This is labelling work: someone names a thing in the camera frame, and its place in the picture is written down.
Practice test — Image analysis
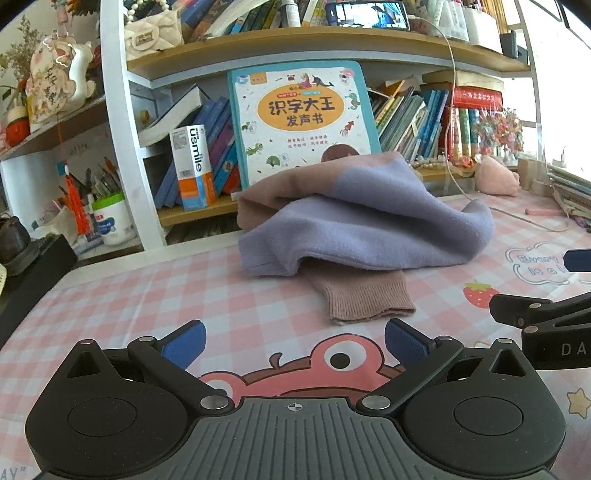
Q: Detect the stack of flat books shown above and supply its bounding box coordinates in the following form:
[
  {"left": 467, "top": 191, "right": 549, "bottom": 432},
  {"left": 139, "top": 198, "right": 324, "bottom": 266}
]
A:
[{"left": 545, "top": 161, "right": 591, "bottom": 229}]

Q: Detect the white quilted handbag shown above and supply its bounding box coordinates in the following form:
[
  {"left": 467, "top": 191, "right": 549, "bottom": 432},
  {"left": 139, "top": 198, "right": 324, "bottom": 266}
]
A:
[{"left": 124, "top": 0, "right": 185, "bottom": 49}]

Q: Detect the red-orange tassel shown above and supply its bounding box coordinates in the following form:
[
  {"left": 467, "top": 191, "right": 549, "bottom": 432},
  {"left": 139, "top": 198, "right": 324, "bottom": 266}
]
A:
[{"left": 65, "top": 161, "right": 93, "bottom": 236}]

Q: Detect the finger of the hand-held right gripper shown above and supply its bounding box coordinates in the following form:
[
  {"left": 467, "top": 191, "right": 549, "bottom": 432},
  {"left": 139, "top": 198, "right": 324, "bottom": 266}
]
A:
[
  {"left": 564, "top": 249, "right": 591, "bottom": 273},
  {"left": 489, "top": 292, "right": 591, "bottom": 329}
]

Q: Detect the white jar with green lid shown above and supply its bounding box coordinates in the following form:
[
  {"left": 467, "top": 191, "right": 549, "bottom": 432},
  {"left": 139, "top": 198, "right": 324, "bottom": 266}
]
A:
[{"left": 91, "top": 193, "right": 134, "bottom": 246}]

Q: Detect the pink checked table mat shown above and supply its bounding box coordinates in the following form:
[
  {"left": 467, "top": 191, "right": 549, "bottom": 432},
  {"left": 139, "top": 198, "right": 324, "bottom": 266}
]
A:
[{"left": 0, "top": 191, "right": 591, "bottom": 480}]

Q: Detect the colourful bead flower bouquet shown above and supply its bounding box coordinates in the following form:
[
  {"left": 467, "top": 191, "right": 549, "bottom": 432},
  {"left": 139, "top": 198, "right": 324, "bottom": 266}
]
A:
[{"left": 473, "top": 108, "right": 525, "bottom": 162}]

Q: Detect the pink plush toy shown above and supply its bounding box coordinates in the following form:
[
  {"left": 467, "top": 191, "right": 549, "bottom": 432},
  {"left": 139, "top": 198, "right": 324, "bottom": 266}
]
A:
[{"left": 475, "top": 155, "right": 520, "bottom": 197}]

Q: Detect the dried flower bunch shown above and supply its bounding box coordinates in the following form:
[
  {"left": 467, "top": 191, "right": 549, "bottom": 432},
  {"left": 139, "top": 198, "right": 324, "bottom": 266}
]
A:
[{"left": 0, "top": 16, "right": 47, "bottom": 102}]

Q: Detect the white and orange carton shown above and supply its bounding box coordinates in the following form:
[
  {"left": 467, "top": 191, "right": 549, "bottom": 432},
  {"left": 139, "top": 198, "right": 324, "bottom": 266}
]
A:
[{"left": 170, "top": 124, "right": 218, "bottom": 212}]

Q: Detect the teal-edged children's picture book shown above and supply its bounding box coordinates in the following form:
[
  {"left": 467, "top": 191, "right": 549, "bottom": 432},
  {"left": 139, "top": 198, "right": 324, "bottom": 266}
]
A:
[{"left": 227, "top": 60, "right": 383, "bottom": 190}]

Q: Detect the row of assorted books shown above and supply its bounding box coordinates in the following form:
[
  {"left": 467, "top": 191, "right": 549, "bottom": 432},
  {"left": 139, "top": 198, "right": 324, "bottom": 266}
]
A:
[{"left": 180, "top": 0, "right": 333, "bottom": 38}]

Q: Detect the white cable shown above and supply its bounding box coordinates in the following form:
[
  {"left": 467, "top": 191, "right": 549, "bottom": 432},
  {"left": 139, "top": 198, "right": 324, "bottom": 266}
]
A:
[{"left": 406, "top": 16, "right": 571, "bottom": 232}]

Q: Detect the white wooden bookshelf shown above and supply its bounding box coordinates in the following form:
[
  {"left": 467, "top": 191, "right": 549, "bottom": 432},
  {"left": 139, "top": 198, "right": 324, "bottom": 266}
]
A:
[{"left": 0, "top": 0, "right": 546, "bottom": 259}]

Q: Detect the purple and pink sweater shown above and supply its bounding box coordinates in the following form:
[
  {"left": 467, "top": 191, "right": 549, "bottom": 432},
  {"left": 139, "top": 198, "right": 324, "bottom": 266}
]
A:
[{"left": 237, "top": 152, "right": 497, "bottom": 326}]

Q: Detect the row of thin colourful books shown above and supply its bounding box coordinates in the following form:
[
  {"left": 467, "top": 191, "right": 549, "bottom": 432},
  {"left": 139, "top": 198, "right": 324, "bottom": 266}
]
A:
[{"left": 369, "top": 80, "right": 451, "bottom": 162}]

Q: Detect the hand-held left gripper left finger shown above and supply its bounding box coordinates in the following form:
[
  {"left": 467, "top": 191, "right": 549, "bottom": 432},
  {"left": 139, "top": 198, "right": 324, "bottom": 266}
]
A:
[{"left": 60, "top": 319, "right": 236, "bottom": 416}]

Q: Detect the black box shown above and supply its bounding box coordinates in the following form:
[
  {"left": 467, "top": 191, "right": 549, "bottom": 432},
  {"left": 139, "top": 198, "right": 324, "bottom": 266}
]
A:
[{"left": 0, "top": 233, "right": 78, "bottom": 347}]

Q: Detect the black smartphone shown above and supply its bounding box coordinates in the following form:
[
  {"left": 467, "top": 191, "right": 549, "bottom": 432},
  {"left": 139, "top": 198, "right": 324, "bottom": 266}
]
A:
[{"left": 324, "top": 1, "right": 411, "bottom": 32}]

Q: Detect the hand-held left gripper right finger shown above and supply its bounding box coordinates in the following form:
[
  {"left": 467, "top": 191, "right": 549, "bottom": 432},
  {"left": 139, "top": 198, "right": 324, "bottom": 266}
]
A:
[{"left": 355, "top": 318, "right": 530, "bottom": 414}]

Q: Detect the bunch of pencils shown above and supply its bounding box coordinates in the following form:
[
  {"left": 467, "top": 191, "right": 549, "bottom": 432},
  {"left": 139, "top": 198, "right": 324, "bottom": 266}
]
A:
[{"left": 55, "top": 157, "right": 123, "bottom": 208}]

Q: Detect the thick grey leaning book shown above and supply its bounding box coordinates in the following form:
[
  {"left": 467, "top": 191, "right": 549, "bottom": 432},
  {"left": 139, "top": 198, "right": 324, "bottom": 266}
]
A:
[{"left": 139, "top": 85, "right": 213, "bottom": 148}]

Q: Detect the row of blue books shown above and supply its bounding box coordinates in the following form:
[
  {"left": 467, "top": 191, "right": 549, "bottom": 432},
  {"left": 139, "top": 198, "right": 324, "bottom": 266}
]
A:
[{"left": 152, "top": 95, "right": 241, "bottom": 208}]

